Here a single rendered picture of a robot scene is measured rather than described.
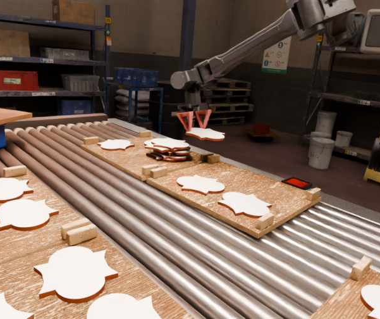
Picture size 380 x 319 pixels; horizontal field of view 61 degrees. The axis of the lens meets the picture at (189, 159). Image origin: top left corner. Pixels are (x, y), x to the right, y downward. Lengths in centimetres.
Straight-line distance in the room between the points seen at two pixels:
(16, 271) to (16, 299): 7
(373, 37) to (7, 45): 446
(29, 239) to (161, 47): 611
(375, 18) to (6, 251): 138
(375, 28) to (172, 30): 559
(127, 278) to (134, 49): 593
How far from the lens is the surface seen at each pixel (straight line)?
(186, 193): 93
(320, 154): 464
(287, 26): 98
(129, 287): 59
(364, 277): 74
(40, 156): 130
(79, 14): 531
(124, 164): 114
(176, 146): 117
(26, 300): 59
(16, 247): 72
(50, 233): 75
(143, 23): 649
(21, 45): 517
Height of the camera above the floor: 131
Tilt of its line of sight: 18 degrees down
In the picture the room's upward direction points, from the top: 5 degrees clockwise
